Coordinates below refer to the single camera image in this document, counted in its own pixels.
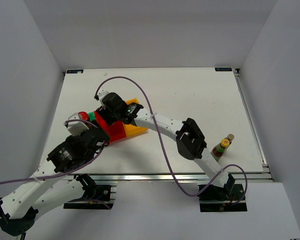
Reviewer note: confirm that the red plastic bin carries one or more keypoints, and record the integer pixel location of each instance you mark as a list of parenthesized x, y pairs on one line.
[(115, 131)]

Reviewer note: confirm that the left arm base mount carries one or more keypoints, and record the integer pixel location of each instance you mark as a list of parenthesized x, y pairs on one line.
[(96, 196)]

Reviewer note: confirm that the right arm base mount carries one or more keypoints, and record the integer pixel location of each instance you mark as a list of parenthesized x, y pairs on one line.
[(231, 198)]

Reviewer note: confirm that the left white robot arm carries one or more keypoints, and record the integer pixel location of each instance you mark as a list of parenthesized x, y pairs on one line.
[(36, 196)]

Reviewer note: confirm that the right blue table label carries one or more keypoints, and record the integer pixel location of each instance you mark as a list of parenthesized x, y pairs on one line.
[(223, 69)]

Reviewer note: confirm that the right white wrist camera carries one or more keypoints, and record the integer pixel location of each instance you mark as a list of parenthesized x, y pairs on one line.
[(100, 94)]

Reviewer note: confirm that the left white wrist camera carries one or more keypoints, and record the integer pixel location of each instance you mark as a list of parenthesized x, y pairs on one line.
[(76, 127)]

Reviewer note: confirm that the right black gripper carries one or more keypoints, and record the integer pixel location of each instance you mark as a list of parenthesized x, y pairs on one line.
[(104, 112)]

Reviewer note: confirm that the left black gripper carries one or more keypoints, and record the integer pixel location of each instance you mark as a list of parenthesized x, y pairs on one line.
[(107, 139)]

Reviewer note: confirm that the yellow plastic bin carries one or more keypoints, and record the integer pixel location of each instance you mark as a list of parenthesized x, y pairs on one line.
[(131, 130)]

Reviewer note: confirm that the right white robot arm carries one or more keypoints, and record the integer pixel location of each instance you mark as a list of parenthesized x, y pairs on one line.
[(189, 139)]

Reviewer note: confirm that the red lid sauce jar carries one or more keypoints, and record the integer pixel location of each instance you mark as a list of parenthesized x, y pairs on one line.
[(84, 115)]

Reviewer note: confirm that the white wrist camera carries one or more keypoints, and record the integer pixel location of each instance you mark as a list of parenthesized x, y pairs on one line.
[(76, 127), (100, 94)]

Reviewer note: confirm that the green plastic bin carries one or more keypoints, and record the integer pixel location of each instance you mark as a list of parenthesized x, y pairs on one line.
[(92, 116)]

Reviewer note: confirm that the red chili sauce bottle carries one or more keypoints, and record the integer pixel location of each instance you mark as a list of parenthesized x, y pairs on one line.
[(218, 151)]

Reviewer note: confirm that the blue table label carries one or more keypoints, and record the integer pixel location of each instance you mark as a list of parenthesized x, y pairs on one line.
[(223, 69), (74, 71)]

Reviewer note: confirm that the left blue table label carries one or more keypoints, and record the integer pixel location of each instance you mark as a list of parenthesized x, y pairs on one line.
[(74, 71)]

